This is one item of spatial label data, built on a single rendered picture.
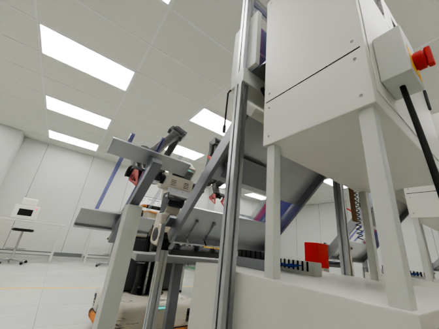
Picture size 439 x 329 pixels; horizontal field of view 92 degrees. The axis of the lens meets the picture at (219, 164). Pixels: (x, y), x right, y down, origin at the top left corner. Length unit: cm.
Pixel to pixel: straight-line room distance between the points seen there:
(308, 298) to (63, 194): 747
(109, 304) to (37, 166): 709
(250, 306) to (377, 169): 45
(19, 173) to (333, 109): 772
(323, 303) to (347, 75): 51
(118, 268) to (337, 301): 72
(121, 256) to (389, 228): 83
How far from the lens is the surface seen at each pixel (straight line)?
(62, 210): 769
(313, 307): 55
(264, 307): 63
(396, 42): 71
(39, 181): 780
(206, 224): 118
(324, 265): 176
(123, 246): 95
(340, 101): 61
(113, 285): 96
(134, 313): 175
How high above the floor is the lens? 68
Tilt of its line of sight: 21 degrees up
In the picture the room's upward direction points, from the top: 6 degrees clockwise
